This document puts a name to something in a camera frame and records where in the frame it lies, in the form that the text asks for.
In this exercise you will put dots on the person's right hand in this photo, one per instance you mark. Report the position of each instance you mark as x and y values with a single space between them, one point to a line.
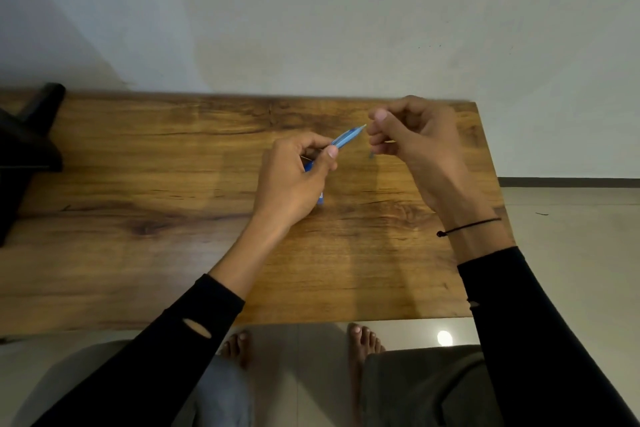
430 146

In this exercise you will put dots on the person's left hand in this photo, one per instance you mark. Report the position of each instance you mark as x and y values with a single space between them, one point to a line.
285 186

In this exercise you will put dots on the person's right thumb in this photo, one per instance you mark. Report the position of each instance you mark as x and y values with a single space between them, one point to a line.
387 126

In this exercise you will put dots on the person's left thumb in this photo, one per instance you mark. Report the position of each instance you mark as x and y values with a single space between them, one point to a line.
326 164

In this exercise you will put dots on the blue pen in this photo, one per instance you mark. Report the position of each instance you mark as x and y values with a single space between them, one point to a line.
347 137

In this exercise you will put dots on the blue pen cap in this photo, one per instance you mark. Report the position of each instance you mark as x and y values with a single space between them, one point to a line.
320 198

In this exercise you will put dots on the person's right forearm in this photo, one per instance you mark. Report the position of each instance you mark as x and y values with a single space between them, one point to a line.
525 331

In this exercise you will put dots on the person's left forearm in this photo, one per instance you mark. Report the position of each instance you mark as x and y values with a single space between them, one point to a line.
175 341

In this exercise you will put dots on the person's right foot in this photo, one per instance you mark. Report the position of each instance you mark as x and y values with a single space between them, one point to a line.
362 341

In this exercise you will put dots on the person's foot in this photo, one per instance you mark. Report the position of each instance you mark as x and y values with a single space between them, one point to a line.
236 347
362 341

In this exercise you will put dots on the dark baseboard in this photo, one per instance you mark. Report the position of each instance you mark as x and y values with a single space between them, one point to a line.
570 182

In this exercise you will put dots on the person's left foot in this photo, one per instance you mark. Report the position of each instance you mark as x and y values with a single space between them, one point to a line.
236 347

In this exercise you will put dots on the person's right trouser leg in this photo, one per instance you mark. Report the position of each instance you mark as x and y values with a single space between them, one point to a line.
425 386

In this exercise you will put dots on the person's trouser leg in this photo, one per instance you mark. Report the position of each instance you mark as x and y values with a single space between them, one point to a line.
222 396
425 386

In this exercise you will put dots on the person's left trouser leg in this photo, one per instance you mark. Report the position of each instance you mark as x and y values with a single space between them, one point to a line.
222 396

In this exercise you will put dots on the black stand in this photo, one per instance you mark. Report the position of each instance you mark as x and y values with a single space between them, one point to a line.
22 151

